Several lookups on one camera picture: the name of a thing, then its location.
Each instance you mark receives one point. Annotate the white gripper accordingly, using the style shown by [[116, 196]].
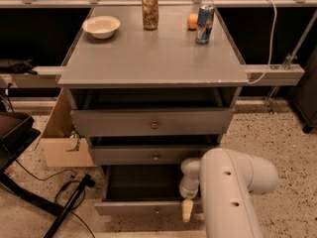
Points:
[[187, 191]]

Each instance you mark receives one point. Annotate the grey bottom drawer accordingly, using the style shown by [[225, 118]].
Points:
[[141, 190]]

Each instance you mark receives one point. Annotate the grey drawer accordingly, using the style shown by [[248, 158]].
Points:
[[146, 155], [152, 122], [141, 190]]

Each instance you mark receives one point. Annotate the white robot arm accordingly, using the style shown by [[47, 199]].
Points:
[[225, 179]]

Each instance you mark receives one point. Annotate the grey middle drawer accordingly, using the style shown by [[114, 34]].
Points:
[[146, 155]]

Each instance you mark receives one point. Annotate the grey top drawer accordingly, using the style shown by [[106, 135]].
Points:
[[152, 122]]

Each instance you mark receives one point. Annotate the grey drawer cabinet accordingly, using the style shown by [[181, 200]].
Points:
[[160, 69]]

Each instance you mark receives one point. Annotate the cardboard box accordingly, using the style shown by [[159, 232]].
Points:
[[62, 145]]

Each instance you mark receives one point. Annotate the black cabinet at right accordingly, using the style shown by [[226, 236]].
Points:
[[304, 95]]

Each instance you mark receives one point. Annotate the orange fruit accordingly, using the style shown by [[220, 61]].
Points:
[[192, 21]]

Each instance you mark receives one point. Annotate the blue silver energy drink can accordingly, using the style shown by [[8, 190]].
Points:
[[204, 23]]

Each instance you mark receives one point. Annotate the white ceramic bowl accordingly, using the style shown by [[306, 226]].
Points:
[[101, 27]]

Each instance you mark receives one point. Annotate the brown patterned can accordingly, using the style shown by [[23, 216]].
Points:
[[150, 9]]

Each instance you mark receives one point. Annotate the grey metal rail beam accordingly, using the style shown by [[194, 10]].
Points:
[[257, 74]]

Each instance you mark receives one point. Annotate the black object on rail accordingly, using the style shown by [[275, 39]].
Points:
[[16, 66]]

